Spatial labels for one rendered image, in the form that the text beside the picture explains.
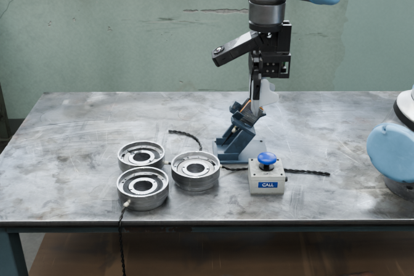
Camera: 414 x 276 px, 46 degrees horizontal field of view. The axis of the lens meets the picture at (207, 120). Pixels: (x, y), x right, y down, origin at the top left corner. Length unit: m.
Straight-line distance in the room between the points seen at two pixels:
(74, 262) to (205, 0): 1.64
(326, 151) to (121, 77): 1.72
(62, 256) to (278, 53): 0.72
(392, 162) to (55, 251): 0.83
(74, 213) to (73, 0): 1.76
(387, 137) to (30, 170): 0.76
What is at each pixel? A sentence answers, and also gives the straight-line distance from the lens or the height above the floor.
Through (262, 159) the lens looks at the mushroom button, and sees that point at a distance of 1.01.
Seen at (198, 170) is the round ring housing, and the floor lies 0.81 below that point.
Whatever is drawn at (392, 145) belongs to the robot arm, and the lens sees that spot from 0.89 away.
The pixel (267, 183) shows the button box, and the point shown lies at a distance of 1.02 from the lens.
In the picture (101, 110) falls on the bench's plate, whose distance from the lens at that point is 1.39.
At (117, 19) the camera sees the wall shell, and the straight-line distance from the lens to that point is 2.62.
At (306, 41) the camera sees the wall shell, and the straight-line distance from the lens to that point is 2.68.
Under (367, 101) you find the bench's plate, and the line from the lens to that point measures 1.49.
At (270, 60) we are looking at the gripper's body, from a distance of 1.04.
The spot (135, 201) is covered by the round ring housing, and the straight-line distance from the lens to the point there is 0.97.
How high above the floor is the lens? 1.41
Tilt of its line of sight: 28 degrees down
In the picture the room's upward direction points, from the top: straight up
